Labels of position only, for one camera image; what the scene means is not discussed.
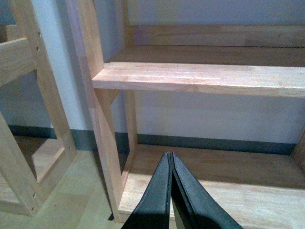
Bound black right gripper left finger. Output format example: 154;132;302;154
122;153;172;229

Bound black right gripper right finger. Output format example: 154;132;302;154
171;152;241;229

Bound wooden shelf unit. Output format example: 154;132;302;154
66;0;305;229
0;0;77;216

